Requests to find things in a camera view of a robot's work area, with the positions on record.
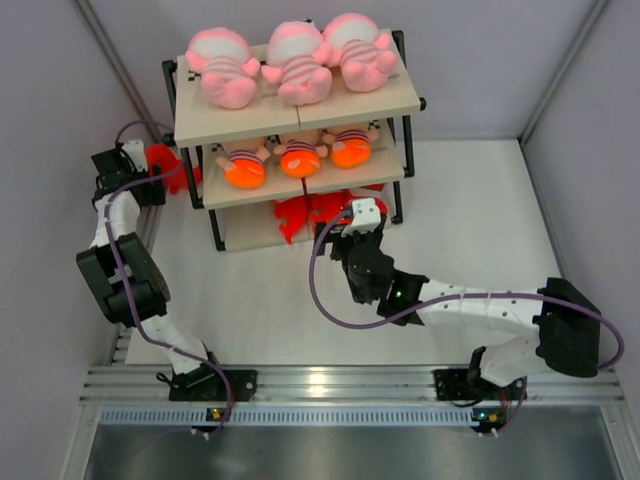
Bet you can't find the beige three-tier shelf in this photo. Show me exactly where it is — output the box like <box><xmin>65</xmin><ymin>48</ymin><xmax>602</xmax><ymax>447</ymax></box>
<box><xmin>162</xmin><ymin>56</ymin><xmax>426</xmax><ymax>251</ymax></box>

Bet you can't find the orange doll left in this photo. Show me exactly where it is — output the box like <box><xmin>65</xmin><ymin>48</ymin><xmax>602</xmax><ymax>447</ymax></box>
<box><xmin>216</xmin><ymin>146</ymin><xmax>270</xmax><ymax>189</ymax></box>

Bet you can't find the slotted cable duct grey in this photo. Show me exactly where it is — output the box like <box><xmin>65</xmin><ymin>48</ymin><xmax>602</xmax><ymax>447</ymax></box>
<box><xmin>99</xmin><ymin>405</ymin><xmax>504</xmax><ymax>429</ymax></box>

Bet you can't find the red shark plush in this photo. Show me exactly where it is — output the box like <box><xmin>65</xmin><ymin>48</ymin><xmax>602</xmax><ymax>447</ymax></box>
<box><xmin>349</xmin><ymin>184</ymin><xmax>388</xmax><ymax>215</ymax></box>
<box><xmin>310</xmin><ymin>190</ymin><xmax>352</xmax><ymax>223</ymax></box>

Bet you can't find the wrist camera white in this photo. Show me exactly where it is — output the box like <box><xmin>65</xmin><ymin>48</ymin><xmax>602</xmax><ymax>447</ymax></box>
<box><xmin>122</xmin><ymin>139</ymin><xmax>148</xmax><ymax>171</ymax></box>
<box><xmin>342</xmin><ymin>198</ymin><xmax>382</xmax><ymax>237</ymax></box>

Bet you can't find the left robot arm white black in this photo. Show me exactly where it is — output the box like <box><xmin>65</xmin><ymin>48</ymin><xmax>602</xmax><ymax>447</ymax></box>
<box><xmin>76</xmin><ymin>142</ymin><xmax>233</xmax><ymax>403</ymax></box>

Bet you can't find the aluminium rail base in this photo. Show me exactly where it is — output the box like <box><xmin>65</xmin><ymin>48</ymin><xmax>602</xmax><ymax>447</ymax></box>
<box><xmin>80</xmin><ymin>364</ymin><xmax>625</xmax><ymax>405</ymax></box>

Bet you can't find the orange doll middle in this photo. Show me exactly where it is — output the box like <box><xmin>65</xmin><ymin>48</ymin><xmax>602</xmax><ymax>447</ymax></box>
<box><xmin>274</xmin><ymin>140</ymin><xmax>328</xmax><ymax>178</ymax></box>

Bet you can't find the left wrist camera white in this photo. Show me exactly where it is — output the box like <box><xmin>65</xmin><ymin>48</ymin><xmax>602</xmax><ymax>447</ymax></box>
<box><xmin>122</xmin><ymin>139</ymin><xmax>148</xmax><ymax>171</ymax></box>

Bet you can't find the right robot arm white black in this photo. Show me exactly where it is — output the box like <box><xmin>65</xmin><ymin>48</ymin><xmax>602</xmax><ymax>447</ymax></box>
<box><xmin>312</xmin><ymin>212</ymin><xmax>601</xmax><ymax>397</ymax></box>

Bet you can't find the pink plush right top shelf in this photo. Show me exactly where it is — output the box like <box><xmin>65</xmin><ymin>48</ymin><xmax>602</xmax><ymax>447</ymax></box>
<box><xmin>322</xmin><ymin>13</ymin><xmax>398</xmax><ymax>93</ymax></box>

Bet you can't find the pink striped plush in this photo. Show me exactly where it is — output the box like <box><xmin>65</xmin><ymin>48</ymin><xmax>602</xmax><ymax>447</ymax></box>
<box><xmin>185</xmin><ymin>27</ymin><xmax>261</xmax><ymax>110</ymax></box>
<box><xmin>261</xmin><ymin>20</ymin><xmax>333</xmax><ymax>106</ymax></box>

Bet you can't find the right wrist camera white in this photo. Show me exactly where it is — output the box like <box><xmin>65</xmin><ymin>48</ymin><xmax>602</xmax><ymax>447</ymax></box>
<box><xmin>342</xmin><ymin>198</ymin><xmax>382</xmax><ymax>237</ymax></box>

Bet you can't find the orange doll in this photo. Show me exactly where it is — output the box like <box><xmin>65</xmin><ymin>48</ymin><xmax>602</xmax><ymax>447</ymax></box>
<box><xmin>274</xmin><ymin>140</ymin><xmax>328</xmax><ymax>178</ymax></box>
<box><xmin>216</xmin><ymin>146</ymin><xmax>270</xmax><ymax>189</ymax></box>
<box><xmin>323</xmin><ymin>128</ymin><xmax>379</xmax><ymax>169</ymax></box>

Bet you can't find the orange doll right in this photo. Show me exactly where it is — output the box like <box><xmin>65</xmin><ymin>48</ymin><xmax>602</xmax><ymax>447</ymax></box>
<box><xmin>323</xmin><ymin>128</ymin><xmax>379</xmax><ymax>169</ymax></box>

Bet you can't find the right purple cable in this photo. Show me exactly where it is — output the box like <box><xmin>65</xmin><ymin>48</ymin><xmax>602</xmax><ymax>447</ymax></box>
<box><xmin>308</xmin><ymin>207</ymin><xmax>626</xmax><ymax>371</ymax></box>

